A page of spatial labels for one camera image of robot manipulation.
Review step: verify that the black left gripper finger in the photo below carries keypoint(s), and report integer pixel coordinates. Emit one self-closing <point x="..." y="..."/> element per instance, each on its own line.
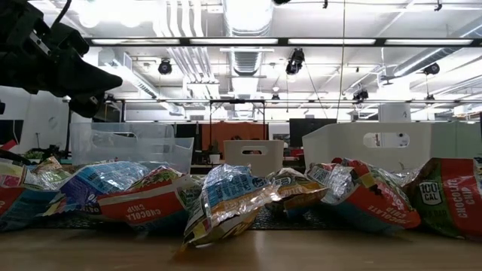
<point x="94" y="79"/>

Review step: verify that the yellow brown Chewy granola bar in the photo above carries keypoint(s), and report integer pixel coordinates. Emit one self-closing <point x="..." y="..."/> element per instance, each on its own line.
<point x="297" y="188"/>

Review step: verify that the red silver chocolate chip bar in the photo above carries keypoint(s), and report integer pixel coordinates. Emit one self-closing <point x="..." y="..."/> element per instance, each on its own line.
<point x="376" y="203"/>

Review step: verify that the green red chocolate chip bar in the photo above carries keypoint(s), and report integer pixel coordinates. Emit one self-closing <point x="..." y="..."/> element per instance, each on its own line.
<point x="452" y="195"/>

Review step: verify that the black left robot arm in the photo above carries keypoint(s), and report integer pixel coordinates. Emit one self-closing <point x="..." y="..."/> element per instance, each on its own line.
<point x="9" y="56"/>

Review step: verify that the purple blue oatmeal granola bar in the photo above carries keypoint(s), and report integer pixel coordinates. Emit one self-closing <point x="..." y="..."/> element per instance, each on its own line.
<point x="94" y="180"/>

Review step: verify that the red chocolate chip granola bar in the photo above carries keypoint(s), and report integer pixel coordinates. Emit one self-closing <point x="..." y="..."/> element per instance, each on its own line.
<point x="150" y="207"/>

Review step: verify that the silver green red granola bar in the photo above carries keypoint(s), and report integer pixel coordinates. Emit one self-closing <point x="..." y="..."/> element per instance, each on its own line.
<point x="15" y="211"/>

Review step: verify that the blue yellow silver granola bar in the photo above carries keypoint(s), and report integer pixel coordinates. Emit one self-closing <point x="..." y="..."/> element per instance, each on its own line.
<point x="229" y="195"/>

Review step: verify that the black ceiling spotlight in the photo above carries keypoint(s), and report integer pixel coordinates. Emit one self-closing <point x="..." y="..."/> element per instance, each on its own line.
<point x="165" y="67"/>
<point x="360" y="95"/>
<point x="431" y="69"/>
<point x="294" y="62"/>

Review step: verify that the dark background screen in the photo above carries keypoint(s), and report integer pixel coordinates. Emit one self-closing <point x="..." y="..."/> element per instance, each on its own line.
<point x="11" y="131"/>

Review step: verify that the clear translucent plastic bin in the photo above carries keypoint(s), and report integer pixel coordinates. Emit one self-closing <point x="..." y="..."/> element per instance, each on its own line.
<point x="132" y="150"/>

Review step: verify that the small plant in white pot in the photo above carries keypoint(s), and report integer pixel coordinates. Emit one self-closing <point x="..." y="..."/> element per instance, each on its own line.
<point x="215" y="158"/>

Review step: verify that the small white plastic bin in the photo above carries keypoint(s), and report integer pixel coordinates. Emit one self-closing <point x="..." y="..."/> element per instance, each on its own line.
<point x="233" y="158"/>

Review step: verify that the black overhead light bar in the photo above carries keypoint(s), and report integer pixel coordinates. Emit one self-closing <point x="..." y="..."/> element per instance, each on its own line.
<point x="282" y="41"/>

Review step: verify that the grey woven table mat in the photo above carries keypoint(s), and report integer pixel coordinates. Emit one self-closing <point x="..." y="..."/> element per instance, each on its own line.
<point x="293" y="225"/>

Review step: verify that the large white plastic bin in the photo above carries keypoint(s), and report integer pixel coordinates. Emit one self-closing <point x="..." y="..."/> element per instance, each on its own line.
<point x="339" y="147"/>

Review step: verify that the silver ceiling ventilation duct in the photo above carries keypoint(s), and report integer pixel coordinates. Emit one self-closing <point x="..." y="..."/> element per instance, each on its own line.
<point x="246" y="22"/>

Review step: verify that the black wall monitor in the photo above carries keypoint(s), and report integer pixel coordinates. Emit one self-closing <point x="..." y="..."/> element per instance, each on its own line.
<point x="312" y="131"/>

